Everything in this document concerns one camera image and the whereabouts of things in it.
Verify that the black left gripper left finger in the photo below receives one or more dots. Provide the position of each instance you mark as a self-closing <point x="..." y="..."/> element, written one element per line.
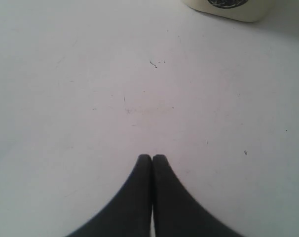
<point x="128" y="214"/>

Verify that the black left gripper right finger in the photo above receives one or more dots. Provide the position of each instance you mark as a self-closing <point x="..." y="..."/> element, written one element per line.
<point x="175" y="212"/>

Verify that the cream bin with circle mark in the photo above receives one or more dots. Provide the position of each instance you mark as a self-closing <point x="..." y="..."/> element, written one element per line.
<point x="240" y="10"/>

